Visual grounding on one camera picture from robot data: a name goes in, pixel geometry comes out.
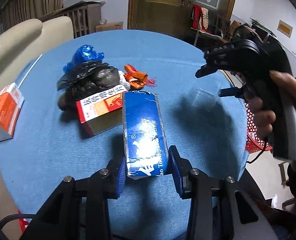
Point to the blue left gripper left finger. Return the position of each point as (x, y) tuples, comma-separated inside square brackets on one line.
[(120, 175)]

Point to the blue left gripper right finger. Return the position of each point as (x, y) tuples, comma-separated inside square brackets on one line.
[(179, 171)]

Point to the blue toothpaste box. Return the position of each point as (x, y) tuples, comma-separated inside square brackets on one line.
[(144, 137)]

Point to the red white medicine box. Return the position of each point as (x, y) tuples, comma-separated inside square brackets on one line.
[(101, 111)]

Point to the black plastic bag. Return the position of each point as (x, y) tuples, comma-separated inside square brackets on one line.
[(85, 80)]

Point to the blue plastic bag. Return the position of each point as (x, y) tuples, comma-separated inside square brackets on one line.
[(84, 54)]

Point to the red mesh trash basket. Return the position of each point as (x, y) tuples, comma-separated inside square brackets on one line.
[(253, 144)]

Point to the person's right hand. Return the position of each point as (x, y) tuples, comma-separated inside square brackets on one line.
[(263, 119)]

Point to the chair with red clothing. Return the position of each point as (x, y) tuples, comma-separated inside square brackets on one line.
[(200, 23)]

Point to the blue tablecloth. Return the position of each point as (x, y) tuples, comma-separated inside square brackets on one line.
[(49, 144)]

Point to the orange crumpled wrapper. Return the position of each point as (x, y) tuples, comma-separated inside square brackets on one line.
[(137, 80)]

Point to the wooden double door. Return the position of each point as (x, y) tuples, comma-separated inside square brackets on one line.
[(175, 17)]

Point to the white thin straw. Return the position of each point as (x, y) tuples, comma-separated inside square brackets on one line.
[(28, 71)]

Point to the orange white carton box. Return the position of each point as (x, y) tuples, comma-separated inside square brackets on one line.
[(11, 101)]

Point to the grey slatted cabinet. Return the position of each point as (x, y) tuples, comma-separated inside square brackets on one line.
[(85, 17)]

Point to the beige leather sofa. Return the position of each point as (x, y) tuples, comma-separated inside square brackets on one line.
[(18, 46)]

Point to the beige curtain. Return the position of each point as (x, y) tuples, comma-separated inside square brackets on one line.
[(30, 2)]

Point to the cardboard box by wall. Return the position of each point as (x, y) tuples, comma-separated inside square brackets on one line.
[(109, 26)]

